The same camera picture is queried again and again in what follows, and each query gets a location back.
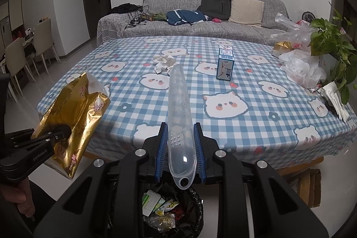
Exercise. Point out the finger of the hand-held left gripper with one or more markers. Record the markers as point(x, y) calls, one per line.
point(19, 137)
point(60, 132)

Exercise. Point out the black backpack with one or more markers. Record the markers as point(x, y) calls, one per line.
point(216, 3)

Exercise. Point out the black trash bin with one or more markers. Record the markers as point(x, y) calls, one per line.
point(192, 207)

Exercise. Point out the green cloth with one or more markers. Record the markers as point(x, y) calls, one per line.
point(156, 16)

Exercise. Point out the cardboard box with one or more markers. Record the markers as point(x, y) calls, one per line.
point(306, 187)

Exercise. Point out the blue white milk carton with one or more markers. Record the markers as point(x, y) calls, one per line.
point(224, 68)

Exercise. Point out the white plastic bag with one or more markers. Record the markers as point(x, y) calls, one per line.
point(304, 68)

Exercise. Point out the wooden table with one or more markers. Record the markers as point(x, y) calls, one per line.
point(295, 164)

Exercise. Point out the crumpled white tissue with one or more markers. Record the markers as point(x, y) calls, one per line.
point(164, 62)

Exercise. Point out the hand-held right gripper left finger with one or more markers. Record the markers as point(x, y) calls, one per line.
point(162, 154)

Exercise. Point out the navy blue jacket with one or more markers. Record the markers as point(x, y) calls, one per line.
point(184, 17)

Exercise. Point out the black cloth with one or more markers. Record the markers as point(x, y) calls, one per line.
point(122, 8)

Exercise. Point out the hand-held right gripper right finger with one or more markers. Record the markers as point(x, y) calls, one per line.
point(199, 154)

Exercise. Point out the clear plastic bag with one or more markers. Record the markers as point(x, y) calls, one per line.
point(295, 31)

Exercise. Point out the white cabinet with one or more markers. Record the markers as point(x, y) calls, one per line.
point(12, 17)

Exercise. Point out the clear plastic tube case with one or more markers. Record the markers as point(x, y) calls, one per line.
point(180, 115)

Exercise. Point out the green potted plant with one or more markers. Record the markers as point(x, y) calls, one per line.
point(329, 37)

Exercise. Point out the grey sofa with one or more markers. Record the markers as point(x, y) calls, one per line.
point(181, 31)

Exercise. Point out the round dark fan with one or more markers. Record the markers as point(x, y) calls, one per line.
point(308, 17)

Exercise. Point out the beige dining chair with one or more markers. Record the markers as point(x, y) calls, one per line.
point(41, 40)
point(18, 59)

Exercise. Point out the golden foil snack bag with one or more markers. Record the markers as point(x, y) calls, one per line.
point(81, 115)

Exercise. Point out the person's left hand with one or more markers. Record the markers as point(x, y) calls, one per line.
point(19, 196)

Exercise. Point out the pink cloth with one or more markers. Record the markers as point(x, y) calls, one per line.
point(217, 20)

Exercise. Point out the beige cushion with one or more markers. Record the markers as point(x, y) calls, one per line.
point(245, 10)

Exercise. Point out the golden box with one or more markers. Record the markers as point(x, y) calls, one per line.
point(281, 46)

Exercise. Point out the white paper stack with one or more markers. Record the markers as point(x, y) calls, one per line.
point(337, 104)

